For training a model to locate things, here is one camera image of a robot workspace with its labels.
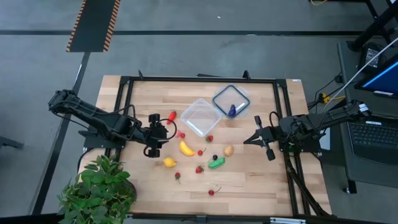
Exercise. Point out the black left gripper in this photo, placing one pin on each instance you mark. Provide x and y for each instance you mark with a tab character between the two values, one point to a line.
157	133

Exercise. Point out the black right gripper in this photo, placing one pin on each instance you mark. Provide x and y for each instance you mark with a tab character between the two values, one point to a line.
269	135

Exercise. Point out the pale pink toy peach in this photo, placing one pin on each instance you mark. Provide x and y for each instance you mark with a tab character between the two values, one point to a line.
178	133

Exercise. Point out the red toy chili pepper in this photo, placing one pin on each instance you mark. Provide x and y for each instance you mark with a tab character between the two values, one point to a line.
171	117

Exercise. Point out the tan toy potato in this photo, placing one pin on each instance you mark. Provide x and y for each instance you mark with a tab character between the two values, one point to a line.
228	150

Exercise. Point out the yellow toy lemon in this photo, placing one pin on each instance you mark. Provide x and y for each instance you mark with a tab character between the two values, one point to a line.
169	162

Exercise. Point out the yellow toy banana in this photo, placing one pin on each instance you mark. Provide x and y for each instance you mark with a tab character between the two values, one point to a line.
186	149

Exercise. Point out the blue toy eggplant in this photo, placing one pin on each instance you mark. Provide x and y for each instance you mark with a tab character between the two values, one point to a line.
232	111

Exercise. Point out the dark purple toy cherry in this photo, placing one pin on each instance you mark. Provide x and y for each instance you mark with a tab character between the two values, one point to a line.
214	157

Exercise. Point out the green toy cucumber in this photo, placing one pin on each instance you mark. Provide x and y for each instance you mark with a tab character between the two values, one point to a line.
216	163

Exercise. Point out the red toy strawberry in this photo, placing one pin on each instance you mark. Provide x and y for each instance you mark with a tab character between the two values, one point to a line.
199	169
209	138
177	175

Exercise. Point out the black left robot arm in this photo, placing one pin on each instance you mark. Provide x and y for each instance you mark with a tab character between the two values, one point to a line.
93	113

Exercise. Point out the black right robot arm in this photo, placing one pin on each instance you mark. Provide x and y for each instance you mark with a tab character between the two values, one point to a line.
326	119

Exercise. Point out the clear plastic tupperware container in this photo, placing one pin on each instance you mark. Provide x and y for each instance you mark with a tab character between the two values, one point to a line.
202	116

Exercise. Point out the clear lid blue rim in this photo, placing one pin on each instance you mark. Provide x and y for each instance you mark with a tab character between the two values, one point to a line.
228	96

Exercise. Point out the white table sticker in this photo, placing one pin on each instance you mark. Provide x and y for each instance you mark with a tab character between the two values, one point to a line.
296	80

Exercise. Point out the green potted plant black pot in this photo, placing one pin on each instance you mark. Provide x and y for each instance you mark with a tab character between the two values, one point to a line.
99	189

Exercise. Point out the grey desk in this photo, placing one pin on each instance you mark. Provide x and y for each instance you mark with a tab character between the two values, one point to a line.
367	177

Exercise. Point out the grey laptop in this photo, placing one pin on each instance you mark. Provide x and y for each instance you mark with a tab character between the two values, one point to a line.
373	137

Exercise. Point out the black mat orange striped edges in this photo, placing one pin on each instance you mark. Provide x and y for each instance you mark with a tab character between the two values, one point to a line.
93	25

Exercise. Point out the black power adapter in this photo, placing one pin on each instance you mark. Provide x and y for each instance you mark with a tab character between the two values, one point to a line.
371	57

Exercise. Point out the monitor with blue screen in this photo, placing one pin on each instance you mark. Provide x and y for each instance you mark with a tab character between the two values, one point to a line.
385	81

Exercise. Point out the dark grey furniture leg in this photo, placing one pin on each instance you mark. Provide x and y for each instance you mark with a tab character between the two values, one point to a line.
9	143

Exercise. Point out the black stand legs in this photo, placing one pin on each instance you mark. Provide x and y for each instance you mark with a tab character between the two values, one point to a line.
373	29

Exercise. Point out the black aluminium table frame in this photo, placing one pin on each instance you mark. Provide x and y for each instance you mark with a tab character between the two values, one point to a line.
161	79

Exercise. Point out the white metal bracket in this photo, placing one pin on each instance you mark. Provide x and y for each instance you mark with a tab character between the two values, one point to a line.
287	221

